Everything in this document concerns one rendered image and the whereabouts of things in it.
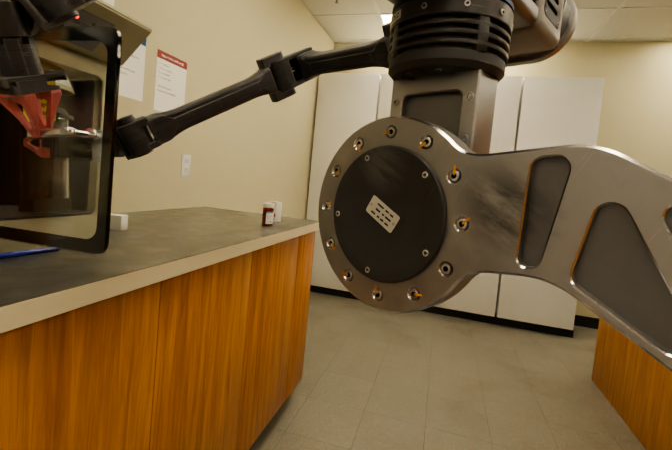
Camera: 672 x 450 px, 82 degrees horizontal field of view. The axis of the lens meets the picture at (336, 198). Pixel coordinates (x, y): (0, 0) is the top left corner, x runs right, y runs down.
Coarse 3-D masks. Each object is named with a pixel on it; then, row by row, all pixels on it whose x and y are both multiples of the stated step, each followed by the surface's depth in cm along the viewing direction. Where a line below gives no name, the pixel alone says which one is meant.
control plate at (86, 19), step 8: (80, 16) 84; (88, 16) 86; (96, 16) 87; (64, 24) 84; (72, 24) 85; (80, 24) 86; (88, 24) 87; (96, 24) 88; (104, 24) 90; (112, 24) 91
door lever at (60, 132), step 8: (48, 128) 64; (56, 128) 64; (64, 128) 63; (72, 128) 64; (88, 128) 68; (40, 136) 64; (48, 136) 64; (56, 136) 64; (64, 136) 64; (72, 136) 64; (80, 136) 66; (88, 136) 67
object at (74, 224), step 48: (48, 48) 70; (96, 48) 67; (96, 96) 67; (0, 144) 73; (48, 144) 70; (96, 144) 68; (0, 192) 73; (48, 192) 71; (96, 192) 68; (48, 240) 71; (96, 240) 68
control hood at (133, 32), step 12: (96, 0) 84; (96, 12) 86; (108, 12) 88; (120, 12) 90; (120, 24) 92; (132, 24) 95; (144, 24) 97; (132, 36) 97; (144, 36) 100; (132, 48) 100
